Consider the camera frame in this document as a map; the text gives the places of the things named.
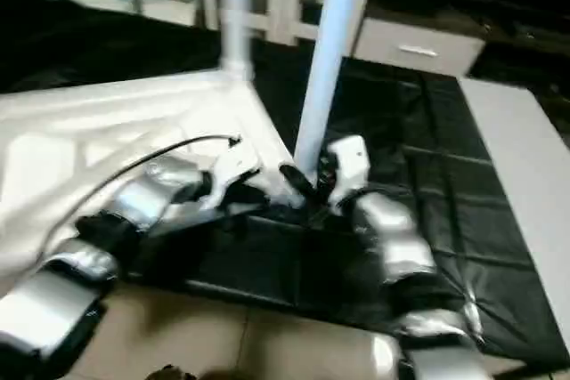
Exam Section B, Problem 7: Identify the white plastic table leg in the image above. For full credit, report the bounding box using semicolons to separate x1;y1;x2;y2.
219;0;256;84
292;0;374;182

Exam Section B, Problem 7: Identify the white plastic table top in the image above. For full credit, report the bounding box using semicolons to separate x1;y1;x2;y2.
0;67;305;306

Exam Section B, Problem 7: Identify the black work mat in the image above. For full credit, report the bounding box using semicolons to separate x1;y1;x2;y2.
0;0;570;355

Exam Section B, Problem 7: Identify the white drawer unit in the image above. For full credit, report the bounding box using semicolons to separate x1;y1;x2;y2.
355;16;487;77

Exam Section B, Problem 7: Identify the white glass door cabinet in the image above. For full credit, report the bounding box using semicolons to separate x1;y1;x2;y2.
195;0;380;57

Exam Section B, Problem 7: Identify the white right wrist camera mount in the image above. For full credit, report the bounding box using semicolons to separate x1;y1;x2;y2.
327;133;371;206

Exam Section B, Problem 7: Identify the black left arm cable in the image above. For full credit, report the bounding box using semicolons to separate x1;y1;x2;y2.
41;132;245;257

